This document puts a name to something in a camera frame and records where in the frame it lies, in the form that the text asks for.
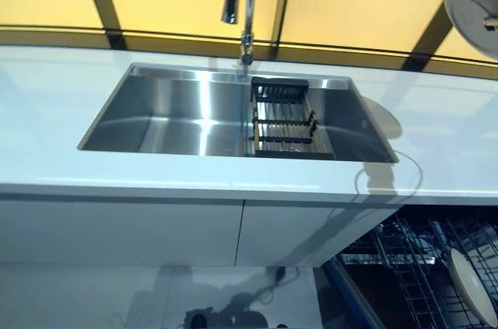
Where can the narrow white cabinet door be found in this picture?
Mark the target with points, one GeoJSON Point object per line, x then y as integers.
{"type": "Point", "coordinates": [303, 232]}

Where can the black dish drying rack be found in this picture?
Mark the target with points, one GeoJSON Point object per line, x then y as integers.
{"type": "Point", "coordinates": [288, 138]}

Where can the open dishwasher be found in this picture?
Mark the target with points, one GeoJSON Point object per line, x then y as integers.
{"type": "Point", "coordinates": [373, 290]}

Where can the dark window frame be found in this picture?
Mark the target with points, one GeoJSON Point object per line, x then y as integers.
{"type": "Point", "coordinates": [102, 2]}

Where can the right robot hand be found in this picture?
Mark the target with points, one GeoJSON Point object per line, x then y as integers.
{"type": "Point", "coordinates": [491, 22]}

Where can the deep cream plate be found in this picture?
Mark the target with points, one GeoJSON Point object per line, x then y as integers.
{"type": "Point", "coordinates": [468, 286]}

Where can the wide white cabinet door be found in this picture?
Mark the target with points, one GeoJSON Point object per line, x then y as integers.
{"type": "Point", "coordinates": [116, 232]}

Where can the stainless steel sink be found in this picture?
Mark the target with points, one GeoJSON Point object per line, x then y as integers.
{"type": "Point", "coordinates": [167, 119]}

